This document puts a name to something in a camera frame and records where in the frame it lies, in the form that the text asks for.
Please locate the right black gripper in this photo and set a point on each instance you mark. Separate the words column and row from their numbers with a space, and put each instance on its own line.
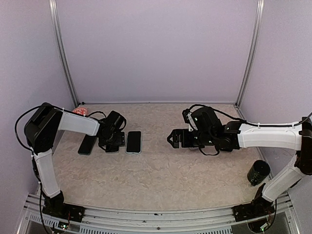
column 176, row 133

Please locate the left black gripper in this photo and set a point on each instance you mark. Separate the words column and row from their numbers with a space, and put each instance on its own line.
column 120, row 140

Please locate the black phone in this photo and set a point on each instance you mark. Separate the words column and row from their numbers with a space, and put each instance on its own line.
column 112, row 149
column 133, row 142
column 87, row 145

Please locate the light blue phone case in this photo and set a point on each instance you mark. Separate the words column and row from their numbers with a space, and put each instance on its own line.
column 126, row 146

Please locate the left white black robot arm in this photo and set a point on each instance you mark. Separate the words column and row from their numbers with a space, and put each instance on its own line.
column 40, row 132

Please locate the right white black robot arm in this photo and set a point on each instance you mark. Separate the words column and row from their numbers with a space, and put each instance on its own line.
column 296, row 136

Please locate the red white patterned bowl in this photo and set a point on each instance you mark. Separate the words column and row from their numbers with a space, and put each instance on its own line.
column 81, row 111

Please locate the black cup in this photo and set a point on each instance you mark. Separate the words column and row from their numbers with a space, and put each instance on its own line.
column 258, row 172

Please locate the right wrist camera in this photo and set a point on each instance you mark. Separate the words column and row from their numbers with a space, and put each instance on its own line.
column 187, row 117

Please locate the front aluminium rail base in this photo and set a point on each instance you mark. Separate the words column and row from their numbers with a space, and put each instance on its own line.
column 219, row 220

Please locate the left aluminium frame post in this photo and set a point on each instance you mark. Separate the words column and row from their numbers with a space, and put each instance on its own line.
column 61, row 50

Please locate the aluminium frame post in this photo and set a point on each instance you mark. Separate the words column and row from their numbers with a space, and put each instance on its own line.
column 61, row 50
column 252, row 52

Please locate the right aluminium frame post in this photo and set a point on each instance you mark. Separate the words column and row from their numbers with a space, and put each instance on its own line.
column 252, row 52

